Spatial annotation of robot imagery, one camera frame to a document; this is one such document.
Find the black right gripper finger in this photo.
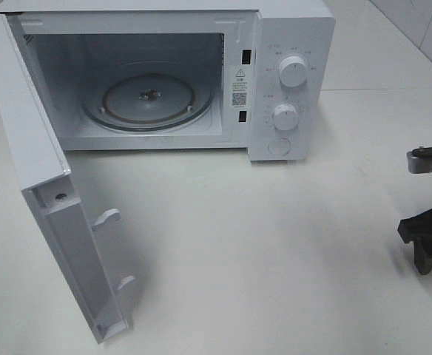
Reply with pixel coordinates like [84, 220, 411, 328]
[398, 209, 432, 244]
[414, 238, 432, 275]

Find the round white door button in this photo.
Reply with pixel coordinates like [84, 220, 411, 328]
[268, 138, 291, 156]

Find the white microwave door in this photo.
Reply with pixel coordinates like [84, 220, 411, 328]
[0, 14, 128, 343]

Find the lower white timer knob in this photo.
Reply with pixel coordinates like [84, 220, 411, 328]
[272, 104, 300, 131]

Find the upper white power knob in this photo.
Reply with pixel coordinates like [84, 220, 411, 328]
[277, 53, 308, 88]

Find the white microwave oven body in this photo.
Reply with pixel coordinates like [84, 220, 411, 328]
[0, 1, 335, 161]

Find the white warning sticker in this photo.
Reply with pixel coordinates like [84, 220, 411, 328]
[230, 66, 249, 109]

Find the glass microwave turntable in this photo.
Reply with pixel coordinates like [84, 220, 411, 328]
[81, 61, 220, 132]

